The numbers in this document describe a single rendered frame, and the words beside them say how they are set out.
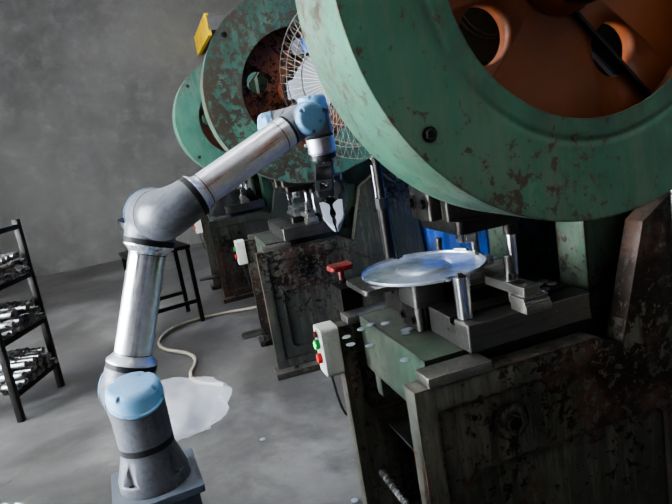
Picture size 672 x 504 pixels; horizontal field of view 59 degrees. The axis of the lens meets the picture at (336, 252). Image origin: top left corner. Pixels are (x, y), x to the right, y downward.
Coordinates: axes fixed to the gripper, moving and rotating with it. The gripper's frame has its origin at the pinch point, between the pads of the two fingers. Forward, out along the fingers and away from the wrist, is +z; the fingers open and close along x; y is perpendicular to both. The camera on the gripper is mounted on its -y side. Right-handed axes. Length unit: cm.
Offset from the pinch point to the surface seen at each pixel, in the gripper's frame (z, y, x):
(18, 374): 66, 94, 181
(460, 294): 9.6, -39.8, -27.9
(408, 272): 7.4, -26.5, -17.9
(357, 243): 37, 129, 9
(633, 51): -31, -45, -63
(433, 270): 7.6, -27.4, -23.5
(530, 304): 14, -41, -41
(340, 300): 19.8, -2.6, 2.4
